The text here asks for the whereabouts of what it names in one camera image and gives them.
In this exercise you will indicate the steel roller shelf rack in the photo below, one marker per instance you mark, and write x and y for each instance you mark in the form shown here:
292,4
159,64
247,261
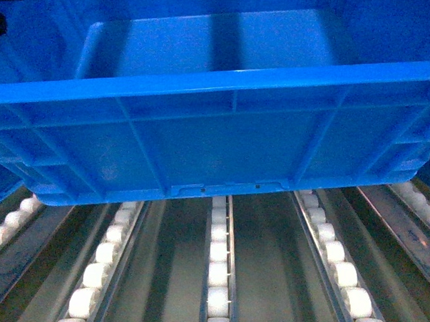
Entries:
356,254

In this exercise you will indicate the large blue plastic crate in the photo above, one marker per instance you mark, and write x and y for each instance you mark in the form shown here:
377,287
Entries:
113,100

